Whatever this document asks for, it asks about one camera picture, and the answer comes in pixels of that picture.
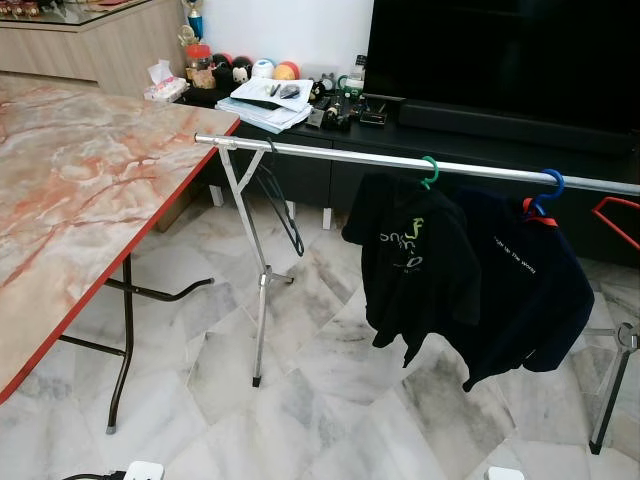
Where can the orange ball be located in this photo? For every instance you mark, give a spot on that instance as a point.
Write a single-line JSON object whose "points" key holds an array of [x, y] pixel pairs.
{"points": [[287, 72]]}

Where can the navy T-shirt red collar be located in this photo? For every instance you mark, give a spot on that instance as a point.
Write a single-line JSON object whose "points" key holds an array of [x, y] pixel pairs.
{"points": [[530, 290]]}

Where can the blue plastic hanger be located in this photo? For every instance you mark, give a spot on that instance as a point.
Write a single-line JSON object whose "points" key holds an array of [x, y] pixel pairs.
{"points": [[558, 180]]}

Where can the black TV cabinet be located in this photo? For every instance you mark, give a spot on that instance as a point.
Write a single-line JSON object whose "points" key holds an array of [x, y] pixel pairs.
{"points": [[310, 185]]}

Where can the silver metal clothes rack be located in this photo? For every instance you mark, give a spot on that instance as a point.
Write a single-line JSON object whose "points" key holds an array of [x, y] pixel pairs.
{"points": [[350, 157]]}

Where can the black soundbar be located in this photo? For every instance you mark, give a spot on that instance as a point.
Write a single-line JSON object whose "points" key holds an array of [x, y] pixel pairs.
{"points": [[480, 122]]}

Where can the red lid jar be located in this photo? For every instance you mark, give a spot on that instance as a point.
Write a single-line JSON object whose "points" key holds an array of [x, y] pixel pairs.
{"points": [[199, 65]]}

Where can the clear plastic bottle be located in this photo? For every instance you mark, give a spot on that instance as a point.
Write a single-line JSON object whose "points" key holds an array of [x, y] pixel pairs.
{"points": [[359, 72]]}

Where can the black flat television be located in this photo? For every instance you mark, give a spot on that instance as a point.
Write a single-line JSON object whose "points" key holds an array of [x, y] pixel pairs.
{"points": [[500, 60]]}

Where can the gold blue trophy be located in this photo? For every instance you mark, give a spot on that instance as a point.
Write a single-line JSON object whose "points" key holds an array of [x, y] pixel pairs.
{"points": [[194, 20]]}

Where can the black round toy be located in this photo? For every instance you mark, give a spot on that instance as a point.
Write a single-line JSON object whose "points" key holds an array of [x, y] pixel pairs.
{"points": [[222, 68]]}

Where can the green plastic hanger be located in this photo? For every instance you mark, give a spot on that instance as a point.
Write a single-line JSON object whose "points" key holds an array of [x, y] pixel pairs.
{"points": [[436, 172]]}

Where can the red plastic hanger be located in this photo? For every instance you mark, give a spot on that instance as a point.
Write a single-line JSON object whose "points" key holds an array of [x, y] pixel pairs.
{"points": [[615, 228]]}

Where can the light wooden sideboard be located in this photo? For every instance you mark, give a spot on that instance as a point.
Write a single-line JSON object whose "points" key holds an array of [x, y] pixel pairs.
{"points": [[90, 50]]}

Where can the marble pattern folding table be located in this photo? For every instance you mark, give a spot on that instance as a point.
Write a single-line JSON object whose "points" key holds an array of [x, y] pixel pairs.
{"points": [[80, 180]]}

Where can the stack of white papers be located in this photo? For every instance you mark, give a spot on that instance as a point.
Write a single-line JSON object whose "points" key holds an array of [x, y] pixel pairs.
{"points": [[255, 115]]}

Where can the brown cardboard box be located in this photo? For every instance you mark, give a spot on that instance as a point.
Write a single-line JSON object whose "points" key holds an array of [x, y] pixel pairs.
{"points": [[175, 212]]}

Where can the white teal ball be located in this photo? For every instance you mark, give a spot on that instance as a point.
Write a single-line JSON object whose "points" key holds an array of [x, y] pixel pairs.
{"points": [[262, 69]]}

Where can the pink tissue box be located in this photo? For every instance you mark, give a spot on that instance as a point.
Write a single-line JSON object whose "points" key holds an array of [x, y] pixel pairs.
{"points": [[165, 90]]}

